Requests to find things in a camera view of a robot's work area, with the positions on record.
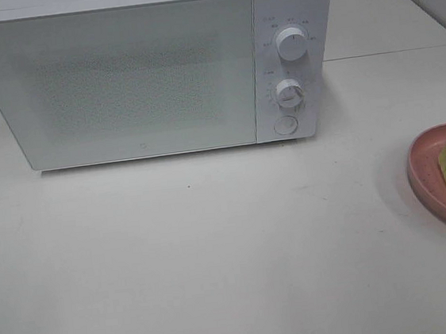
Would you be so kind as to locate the white microwave door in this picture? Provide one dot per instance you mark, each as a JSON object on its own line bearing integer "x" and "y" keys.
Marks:
{"x": 120, "y": 84}

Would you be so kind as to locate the upper white power knob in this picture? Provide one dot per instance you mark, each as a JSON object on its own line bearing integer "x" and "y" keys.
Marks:
{"x": 291, "y": 43}

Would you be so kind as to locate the white microwave oven body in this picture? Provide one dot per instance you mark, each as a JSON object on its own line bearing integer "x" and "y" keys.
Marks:
{"x": 270, "y": 17}

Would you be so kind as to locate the pink round plate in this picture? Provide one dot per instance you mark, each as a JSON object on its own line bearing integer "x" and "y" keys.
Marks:
{"x": 423, "y": 171}

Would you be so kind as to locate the lower white timer knob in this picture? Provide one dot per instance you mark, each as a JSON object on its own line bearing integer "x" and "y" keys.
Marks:
{"x": 289, "y": 93}

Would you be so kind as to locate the round white door button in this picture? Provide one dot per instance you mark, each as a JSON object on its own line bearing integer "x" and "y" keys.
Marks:
{"x": 286, "y": 125}

